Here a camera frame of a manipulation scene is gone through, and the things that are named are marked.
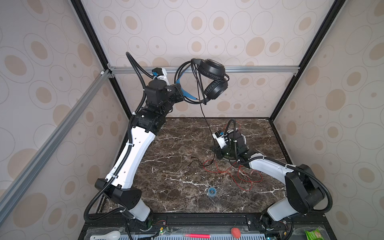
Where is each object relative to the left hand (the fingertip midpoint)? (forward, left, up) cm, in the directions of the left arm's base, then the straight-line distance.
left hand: (183, 80), depth 61 cm
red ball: (-48, -24, -47) cm, 72 cm away
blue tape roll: (-31, -13, -52) cm, 62 cm away
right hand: (-8, -14, -39) cm, 42 cm away
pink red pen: (-50, -6, -50) cm, 71 cm away
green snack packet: (-49, -60, -49) cm, 91 cm away
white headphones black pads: (-15, -25, -19) cm, 35 cm away
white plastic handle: (-50, +33, -50) cm, 78 cm away
